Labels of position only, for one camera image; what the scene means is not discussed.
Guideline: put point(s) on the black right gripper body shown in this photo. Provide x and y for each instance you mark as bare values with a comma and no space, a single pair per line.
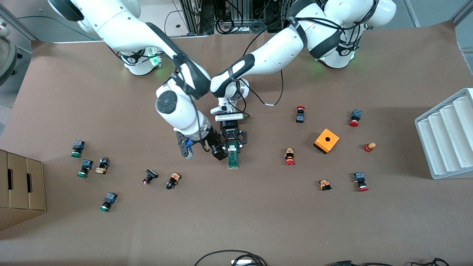
212,140

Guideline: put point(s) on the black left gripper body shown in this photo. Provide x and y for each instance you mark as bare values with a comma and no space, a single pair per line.
230,133

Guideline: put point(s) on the green terminal block module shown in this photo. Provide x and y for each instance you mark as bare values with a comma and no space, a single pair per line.
232,160

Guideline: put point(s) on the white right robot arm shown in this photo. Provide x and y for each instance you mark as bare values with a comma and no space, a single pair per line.
125,22

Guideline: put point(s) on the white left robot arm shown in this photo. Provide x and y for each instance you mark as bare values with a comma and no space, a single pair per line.
277,51

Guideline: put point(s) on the red mushroom button orange block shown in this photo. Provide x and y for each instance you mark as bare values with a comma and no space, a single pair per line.
289,156

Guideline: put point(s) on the red mushroom button black block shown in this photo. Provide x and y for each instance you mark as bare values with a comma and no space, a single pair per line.
300,115

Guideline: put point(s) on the orange contact block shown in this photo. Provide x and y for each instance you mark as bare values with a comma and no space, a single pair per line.
325,184

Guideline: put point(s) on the white plug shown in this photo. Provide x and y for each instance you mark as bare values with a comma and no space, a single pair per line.
242,262

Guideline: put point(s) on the red mushroom button blue block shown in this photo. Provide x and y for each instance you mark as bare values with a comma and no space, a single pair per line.
360,181
355,118

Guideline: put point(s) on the green mushroom push button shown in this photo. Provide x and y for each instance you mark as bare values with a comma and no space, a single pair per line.
77,148
108,201
85,168

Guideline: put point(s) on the aluminium equipment rack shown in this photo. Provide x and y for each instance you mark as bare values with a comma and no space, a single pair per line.
196,14

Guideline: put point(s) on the white panel with hole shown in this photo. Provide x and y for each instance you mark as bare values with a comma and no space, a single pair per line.
170,23

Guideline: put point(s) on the red yellow button head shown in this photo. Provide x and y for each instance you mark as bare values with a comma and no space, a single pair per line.
369,147

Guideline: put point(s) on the brown cardboard box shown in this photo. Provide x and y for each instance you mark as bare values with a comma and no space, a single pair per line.
22,188

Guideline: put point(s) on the white ribbed plastic tray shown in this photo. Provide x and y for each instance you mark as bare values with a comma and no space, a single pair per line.
443,140

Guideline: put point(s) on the grey round machine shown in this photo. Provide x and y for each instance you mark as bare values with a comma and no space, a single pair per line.
7,59

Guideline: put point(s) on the black flat-head switch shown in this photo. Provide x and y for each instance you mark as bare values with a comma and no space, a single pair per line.
150,176

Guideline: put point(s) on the orange button enclosure box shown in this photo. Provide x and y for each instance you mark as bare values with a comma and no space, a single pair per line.
326,140

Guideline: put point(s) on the aluminium frame bar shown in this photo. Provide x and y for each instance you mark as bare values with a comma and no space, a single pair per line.
412,13
18,24
463,13

